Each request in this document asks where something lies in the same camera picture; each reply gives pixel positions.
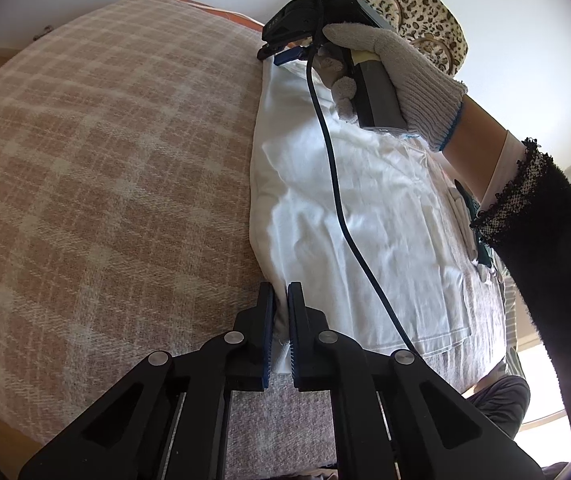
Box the white camisole top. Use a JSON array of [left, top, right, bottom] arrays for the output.
[[247, 46, 479, 376]]

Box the right forearm black sleeve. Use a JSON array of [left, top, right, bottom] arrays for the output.
[[439, 94, 571, 466]]

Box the white knit gloved right hand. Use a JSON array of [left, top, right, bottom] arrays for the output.
[[323, 23, 468, 152]]

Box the orange floral bed sheet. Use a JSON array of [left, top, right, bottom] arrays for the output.
[[186, 0, 264, 34]]

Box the leopard print fuzzy bag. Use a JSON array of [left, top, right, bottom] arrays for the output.
[[366, 0, 469, 76]]

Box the pink plaid blanket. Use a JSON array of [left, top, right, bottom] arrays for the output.
[[0, 0, 522, 480]]

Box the dark green folded garment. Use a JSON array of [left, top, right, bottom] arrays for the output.
[[455, 180, 493, 269]]

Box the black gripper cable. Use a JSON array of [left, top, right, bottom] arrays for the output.
[[306, 46, 420, 356]]

